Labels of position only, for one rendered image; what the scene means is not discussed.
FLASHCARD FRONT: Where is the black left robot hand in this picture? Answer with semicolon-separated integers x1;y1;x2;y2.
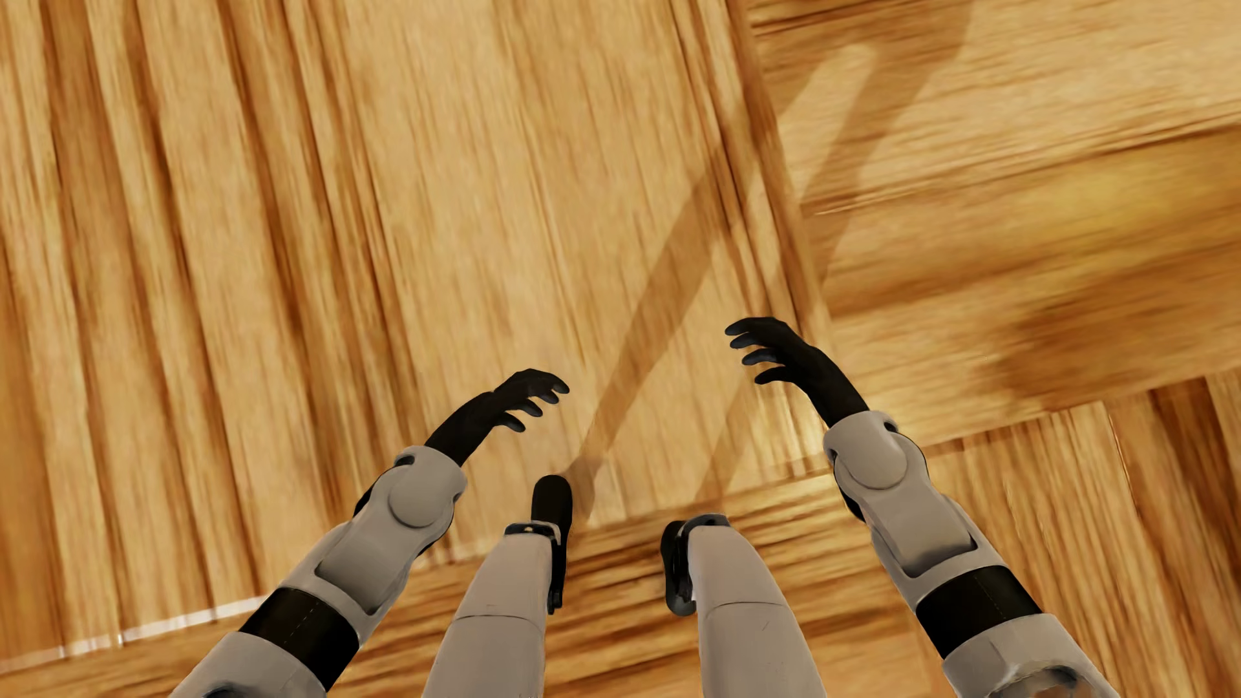
425;368;571;467

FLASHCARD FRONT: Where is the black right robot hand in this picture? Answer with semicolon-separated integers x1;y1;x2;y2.
725;317;871;428

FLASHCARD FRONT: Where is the white left robot leg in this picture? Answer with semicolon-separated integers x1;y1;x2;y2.
421;474;574;698

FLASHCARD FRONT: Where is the white robot leg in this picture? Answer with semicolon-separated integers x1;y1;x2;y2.
660;514;828;698
421;474;574;698

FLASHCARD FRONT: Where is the white right robot leg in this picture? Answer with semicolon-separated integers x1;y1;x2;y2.
660;514;828;698

